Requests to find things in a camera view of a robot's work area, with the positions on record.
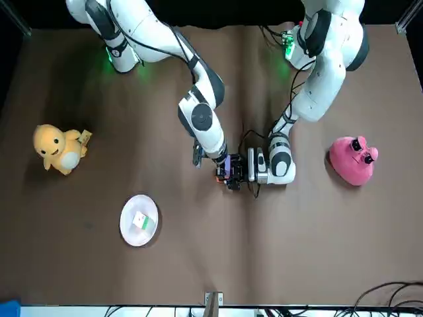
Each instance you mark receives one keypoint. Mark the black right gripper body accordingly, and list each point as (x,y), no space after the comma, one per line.
(220,171)

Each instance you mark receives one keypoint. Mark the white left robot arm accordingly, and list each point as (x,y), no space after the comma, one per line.
(327,82)

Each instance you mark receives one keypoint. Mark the yellow plush toy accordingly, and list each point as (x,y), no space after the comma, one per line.
(56,145)

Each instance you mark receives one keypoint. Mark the purple foam block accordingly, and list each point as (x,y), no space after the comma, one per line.
(228,165)

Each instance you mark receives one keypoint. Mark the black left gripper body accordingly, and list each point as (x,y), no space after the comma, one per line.
(242,170)

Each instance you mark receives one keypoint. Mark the aluminium frame bar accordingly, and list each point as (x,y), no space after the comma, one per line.
(16,18)
(408,16)

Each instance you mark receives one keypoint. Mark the orange foam block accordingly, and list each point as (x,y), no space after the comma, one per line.
(220,180)

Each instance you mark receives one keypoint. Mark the blue plastic tray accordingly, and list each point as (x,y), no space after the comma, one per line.
(8,308)

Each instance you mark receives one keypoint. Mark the pink plush toy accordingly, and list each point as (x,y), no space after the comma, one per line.
(350,162)

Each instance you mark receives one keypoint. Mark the aluminium frame post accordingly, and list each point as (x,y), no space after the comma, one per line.
(213,303)

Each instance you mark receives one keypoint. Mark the round pale plate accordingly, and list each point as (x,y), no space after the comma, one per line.
(132,232)

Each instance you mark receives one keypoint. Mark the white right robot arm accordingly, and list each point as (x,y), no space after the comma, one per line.
(205,132)

